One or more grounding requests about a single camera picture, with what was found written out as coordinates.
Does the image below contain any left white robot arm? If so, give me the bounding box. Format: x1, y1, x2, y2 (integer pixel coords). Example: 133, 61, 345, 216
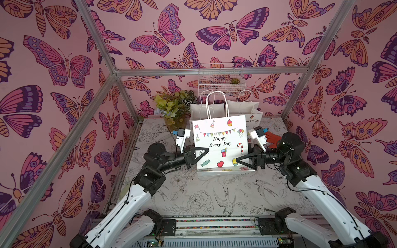
70, 143, 209, 248

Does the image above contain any back left white paper bag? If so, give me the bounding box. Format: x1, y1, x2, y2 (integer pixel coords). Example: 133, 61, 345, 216
189, 90, 226, 126

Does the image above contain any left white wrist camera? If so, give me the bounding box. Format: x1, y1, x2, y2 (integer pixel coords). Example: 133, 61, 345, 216
172, 128, 191, 153

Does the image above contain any small succulent in basket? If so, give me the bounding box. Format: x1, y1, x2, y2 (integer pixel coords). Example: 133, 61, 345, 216
230, 78, 240, 84

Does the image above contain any white wire wall basket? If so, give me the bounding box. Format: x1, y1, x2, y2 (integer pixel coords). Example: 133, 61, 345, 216
197, 60, 246, 97

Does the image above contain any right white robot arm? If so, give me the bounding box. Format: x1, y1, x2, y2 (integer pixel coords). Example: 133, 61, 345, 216
236, 127, 388, 248

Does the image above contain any potted green plant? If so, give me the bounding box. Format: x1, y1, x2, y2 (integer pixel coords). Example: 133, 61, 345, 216
155, 91, 197, 131

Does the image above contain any white party paper bag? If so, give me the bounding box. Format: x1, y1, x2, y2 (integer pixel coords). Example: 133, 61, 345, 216
192, 91, 253, 177

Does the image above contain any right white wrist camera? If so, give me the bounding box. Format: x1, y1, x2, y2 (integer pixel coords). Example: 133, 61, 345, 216
248, 126, 268, 152

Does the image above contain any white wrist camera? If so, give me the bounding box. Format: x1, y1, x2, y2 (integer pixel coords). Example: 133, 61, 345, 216
248, 126, 268, 152
172, 128, 191, 153

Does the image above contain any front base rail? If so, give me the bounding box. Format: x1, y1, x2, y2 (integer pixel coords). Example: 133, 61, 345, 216
83, 215, 351, 248

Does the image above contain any back right white paper bag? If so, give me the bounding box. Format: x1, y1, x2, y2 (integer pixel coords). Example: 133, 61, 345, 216
227, 89, 263, 130

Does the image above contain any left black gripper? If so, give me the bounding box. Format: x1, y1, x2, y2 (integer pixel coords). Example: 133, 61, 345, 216
157, 147, 207, 175

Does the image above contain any aluminium frame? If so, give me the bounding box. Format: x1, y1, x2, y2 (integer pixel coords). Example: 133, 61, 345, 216
1, 1, 355, 248

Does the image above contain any red glove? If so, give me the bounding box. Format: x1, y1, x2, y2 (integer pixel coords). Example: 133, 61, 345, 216
265, 131, 282, 149

